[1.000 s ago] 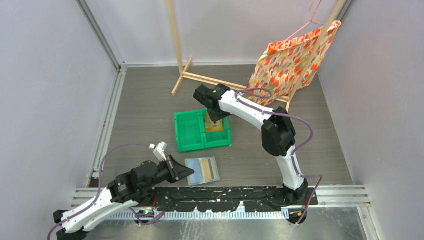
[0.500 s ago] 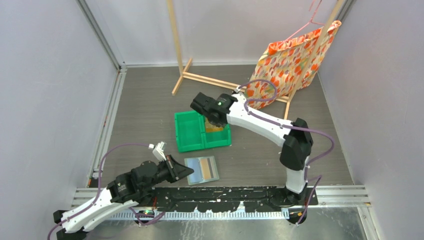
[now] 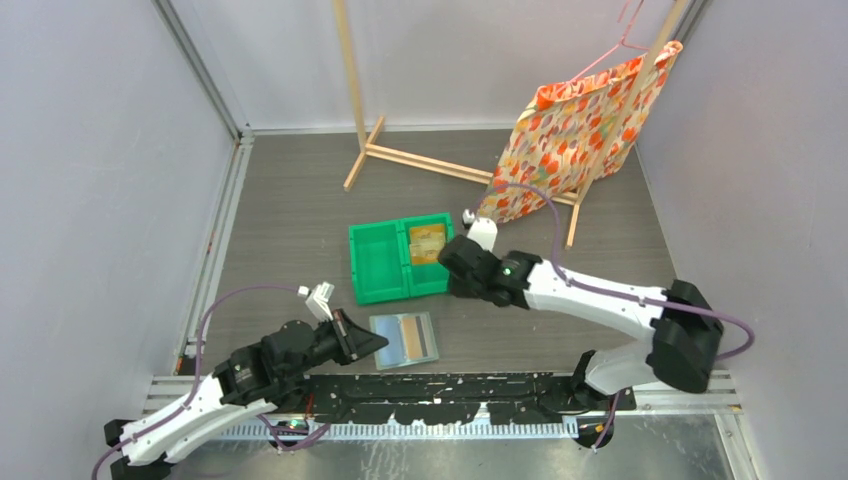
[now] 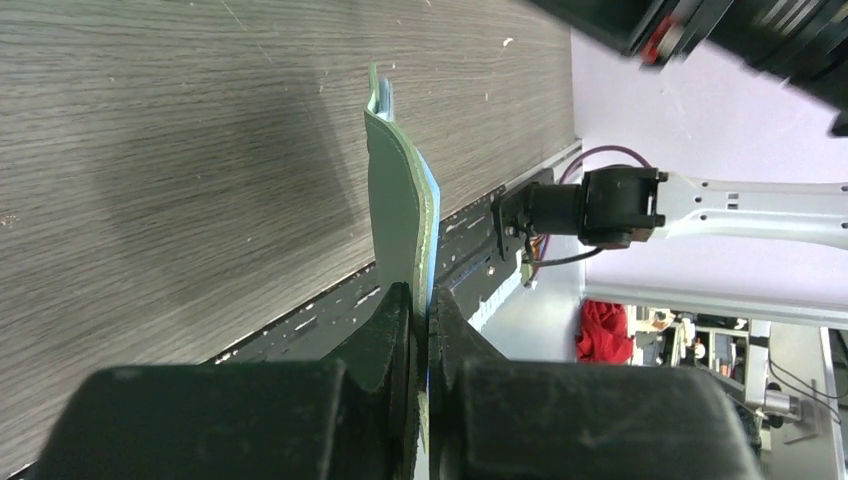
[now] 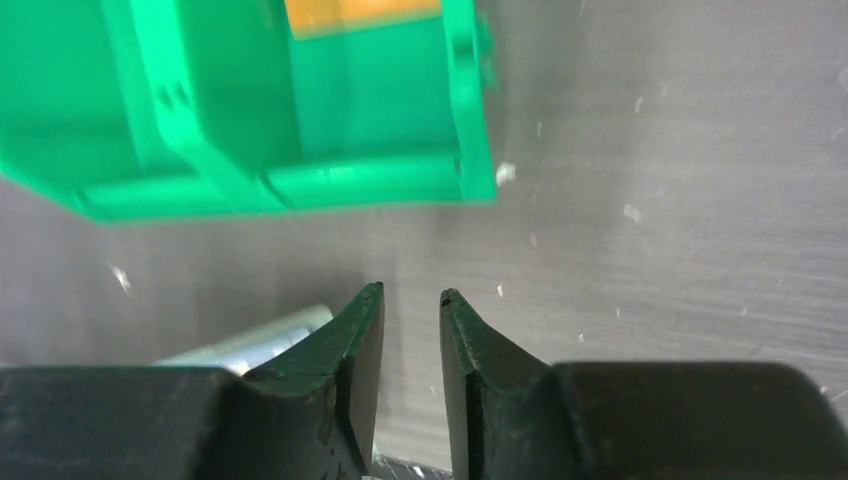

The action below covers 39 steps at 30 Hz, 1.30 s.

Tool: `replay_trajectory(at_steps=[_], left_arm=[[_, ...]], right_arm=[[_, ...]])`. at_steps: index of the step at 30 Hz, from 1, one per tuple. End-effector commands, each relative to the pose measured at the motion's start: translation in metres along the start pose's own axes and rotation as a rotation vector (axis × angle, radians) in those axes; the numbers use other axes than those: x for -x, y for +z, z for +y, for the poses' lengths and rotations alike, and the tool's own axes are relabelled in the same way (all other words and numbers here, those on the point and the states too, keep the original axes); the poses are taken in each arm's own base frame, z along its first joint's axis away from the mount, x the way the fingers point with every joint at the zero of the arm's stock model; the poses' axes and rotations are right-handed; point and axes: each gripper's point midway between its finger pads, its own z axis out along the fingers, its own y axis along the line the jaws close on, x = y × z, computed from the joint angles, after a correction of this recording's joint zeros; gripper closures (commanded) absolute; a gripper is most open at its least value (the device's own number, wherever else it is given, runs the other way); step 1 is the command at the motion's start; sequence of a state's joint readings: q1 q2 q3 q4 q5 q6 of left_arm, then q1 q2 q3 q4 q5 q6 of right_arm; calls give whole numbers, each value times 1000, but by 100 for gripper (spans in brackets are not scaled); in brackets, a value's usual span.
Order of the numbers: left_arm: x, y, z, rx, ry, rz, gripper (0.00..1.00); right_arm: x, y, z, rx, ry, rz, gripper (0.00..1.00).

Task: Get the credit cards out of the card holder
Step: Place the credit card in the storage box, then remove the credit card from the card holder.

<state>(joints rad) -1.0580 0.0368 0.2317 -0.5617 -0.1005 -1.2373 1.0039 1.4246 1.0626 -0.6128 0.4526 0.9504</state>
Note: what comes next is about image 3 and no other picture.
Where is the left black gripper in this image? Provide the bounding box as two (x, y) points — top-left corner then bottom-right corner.
(280, 308), (388, 381)

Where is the sage green card holder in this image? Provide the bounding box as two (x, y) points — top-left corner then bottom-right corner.
(369, 312), (439, 371)

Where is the green plastic double bin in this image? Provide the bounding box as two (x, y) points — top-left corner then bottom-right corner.
(348, 212), (454, 305)

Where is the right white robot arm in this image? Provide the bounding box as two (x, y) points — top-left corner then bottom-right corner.
(438, 235), (723, 411)

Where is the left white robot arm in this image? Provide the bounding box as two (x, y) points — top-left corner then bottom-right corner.
(104, 309), (389, 479)

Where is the wooden clothes rack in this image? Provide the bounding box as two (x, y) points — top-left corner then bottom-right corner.
(331, 0), (690, 249)

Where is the floral orange fabric bag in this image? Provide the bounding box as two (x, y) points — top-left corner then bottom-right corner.
(478, 56), (644, 223)

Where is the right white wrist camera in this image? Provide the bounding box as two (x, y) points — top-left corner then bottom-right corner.
(461, 209), (498, 251)

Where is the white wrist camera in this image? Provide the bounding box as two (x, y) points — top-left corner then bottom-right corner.
(461, 209), (498, 251)
(298, 282), (334, 321)

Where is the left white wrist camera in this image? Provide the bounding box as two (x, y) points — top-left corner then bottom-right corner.
(298, 282), (334, 321)

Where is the aluminium rail with slots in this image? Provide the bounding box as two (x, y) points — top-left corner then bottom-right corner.
(175, 415), (584, 441)

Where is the pink wire hanger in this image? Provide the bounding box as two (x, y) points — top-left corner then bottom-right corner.
(570, 0), (649, 82)

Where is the aluminium corner frame post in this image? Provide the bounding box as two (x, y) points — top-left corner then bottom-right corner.
(152, 1), (252, 141)

